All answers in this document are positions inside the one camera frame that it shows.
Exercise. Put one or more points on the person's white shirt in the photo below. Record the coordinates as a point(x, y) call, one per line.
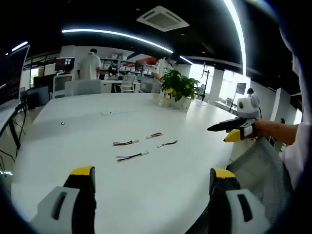
point(301, 151)

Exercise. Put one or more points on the white storage shelf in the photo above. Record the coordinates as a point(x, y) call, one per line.
point(129, 64)

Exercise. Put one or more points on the small dark monitor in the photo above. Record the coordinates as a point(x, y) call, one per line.
point(241, 88)

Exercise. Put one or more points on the grey mesh office chair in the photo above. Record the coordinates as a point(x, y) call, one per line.
point(263, 175)

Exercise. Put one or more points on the dark wall screen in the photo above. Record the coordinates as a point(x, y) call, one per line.
point(64, 64)

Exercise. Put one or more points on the black tripod stand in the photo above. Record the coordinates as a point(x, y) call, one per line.
point(207, 83)

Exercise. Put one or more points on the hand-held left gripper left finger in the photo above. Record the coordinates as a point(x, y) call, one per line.
point(61, 209)

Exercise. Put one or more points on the large dark monitor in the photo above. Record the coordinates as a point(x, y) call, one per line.
point(12, 78)

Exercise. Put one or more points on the short ceiling light strip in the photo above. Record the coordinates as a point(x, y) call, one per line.
point(19, 46)

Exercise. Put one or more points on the grey desk partition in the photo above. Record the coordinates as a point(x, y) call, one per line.
point(83, 88)

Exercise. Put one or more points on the clear glass vase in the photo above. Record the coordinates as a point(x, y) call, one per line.
point(162, 102)

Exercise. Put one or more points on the potted green plant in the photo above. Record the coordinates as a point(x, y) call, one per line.
point(179, 85)

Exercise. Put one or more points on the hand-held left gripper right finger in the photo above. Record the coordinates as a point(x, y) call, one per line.
point(234, 209)

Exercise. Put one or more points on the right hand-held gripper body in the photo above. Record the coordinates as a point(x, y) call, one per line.
point(248, 109)

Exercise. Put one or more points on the white side desk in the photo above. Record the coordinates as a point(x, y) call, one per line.
point(6, 114)

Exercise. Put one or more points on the ceiling air conditioner unit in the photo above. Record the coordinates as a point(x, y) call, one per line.
point(162, 18)

